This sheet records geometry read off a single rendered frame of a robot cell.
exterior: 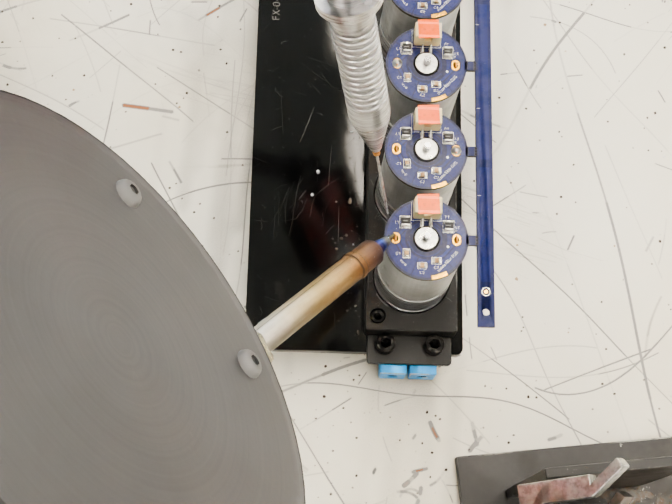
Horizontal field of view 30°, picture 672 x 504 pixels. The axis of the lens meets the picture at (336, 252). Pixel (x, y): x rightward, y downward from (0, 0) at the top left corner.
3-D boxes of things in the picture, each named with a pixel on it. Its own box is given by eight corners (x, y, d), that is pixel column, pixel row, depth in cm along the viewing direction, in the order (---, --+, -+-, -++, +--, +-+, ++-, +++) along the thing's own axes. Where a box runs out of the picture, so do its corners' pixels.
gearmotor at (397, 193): (373, 235, 42) (385, 185, 37) (374, 167, 43) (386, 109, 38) (445, 238, 42) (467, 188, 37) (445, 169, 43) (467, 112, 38)
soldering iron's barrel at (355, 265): (348, 246, 37) (196, 364, 33) (367, 217, 36) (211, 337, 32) (383, 280, 37) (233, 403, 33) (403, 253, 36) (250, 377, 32)
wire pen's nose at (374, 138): (381, 126, 34) (375, 89, 33) (404, 151, 33) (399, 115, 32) (347, 146, 34) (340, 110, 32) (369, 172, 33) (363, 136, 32)
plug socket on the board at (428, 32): (413, 53, 39) (415, 44, 38) (413, 28, 39) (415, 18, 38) (439, 54, 39) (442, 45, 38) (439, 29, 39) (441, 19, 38)
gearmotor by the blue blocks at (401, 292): (372, 316, 41) (384, 276, 36) (373, 245, 42) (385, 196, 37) (446, 319, 41) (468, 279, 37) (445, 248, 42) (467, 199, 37)
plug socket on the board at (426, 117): (413, 138, 38) (415, 130, 37) (413, 112, 38) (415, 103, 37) (439, 139, 38) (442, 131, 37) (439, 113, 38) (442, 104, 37)
